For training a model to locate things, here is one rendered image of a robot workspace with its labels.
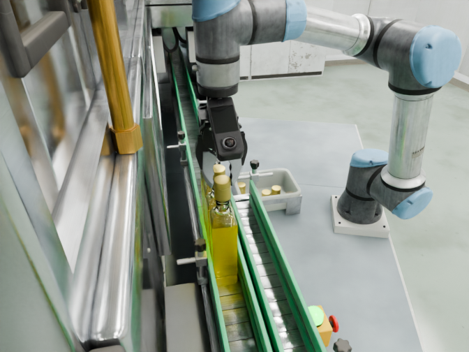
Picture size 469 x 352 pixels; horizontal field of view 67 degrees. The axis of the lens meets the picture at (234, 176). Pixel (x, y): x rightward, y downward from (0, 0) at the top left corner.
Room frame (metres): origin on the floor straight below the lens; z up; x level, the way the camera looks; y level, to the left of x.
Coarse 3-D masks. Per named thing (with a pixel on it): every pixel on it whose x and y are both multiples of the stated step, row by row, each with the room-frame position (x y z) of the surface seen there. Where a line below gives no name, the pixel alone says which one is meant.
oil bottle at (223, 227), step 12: (216, 216) 0.57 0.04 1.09; (228, 216) 0.57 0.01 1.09; (216, 228) 0.56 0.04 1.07; (228, 228) 0.56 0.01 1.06; (216, 240) 0.56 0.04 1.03; (228, 240) 0.56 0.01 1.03; (216, 252) 0.56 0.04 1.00; (228, 252) 0.56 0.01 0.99; (216, 264) 0.56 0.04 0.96; (228, 264) 0.56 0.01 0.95; (216, 276) 0.56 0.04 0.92; (228, 276) 0.56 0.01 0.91
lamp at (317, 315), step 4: (308, 308) 0.52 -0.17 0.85; (312, 308) 0.52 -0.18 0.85; (316, 308) 0.52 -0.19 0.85; (312, 312) 0.51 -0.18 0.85; (316, 312) 0.51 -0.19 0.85; (320, 312) 0.51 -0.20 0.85; (312, 316) 0.50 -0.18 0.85; (316, 316) 0.50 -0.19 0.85; (320, 316) 0.50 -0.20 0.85; (316, 320) 0.49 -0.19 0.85; (320, 320) 0.49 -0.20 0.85; (316, 324) 0.49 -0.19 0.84; (320, 324) 0.49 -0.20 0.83
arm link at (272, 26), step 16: (256, 0) 0.62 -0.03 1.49; (272, 0) 0.63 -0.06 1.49; (288, 0) 0.64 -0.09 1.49; (256, 16) 0.60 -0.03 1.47; (272, 16) 0.61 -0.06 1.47; (288, 16) 0.62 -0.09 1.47; (304, 16) 0.64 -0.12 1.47; (256, 32) 0.60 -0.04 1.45; (272, 32) 0.61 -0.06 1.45; (288, 32) 0.63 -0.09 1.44
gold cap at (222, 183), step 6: (216, 180) 0.58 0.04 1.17; (222, 180) 0.58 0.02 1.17; (228, 180) 0.58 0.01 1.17; (216, 186) 0.57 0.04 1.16; (222, 186) 0.57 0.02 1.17; (228, 186) 0.58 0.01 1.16; (216, 192) 0.58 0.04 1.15; (222, 192) 0.57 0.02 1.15; (228, 192) 0.58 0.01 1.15; (216, 198) 0.57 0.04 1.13; (222, 198) 0.57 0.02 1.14; (228, 198) 0.58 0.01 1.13
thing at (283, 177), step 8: (280, 168) 1.14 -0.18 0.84; (272, 176) 1.13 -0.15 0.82; (280, 176) 1.14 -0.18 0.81; (288, 176) 1.10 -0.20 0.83; (248, 184) 1.11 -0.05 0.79; (256, 184) 1.12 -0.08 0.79; (264, 184) 1.12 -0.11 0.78; (272, 184) 1.13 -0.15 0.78; (280, 184) 1.13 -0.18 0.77; (288, 184) 1.09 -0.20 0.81; (296, 184) 1.04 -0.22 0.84; (240, 192) 0.99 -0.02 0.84; (248, 192) 1.09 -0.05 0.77; (296, 192) 0.99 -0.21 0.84
